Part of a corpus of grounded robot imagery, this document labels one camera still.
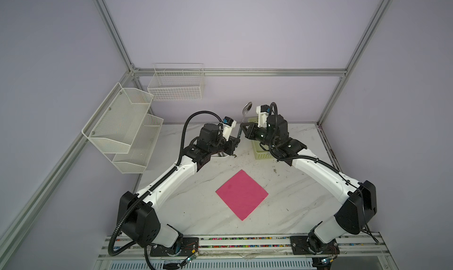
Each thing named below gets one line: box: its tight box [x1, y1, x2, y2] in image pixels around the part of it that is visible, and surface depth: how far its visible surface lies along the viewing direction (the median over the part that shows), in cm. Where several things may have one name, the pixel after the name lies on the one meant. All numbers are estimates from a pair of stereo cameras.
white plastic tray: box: [209, 153, 236, 163], surface depth 103 cm
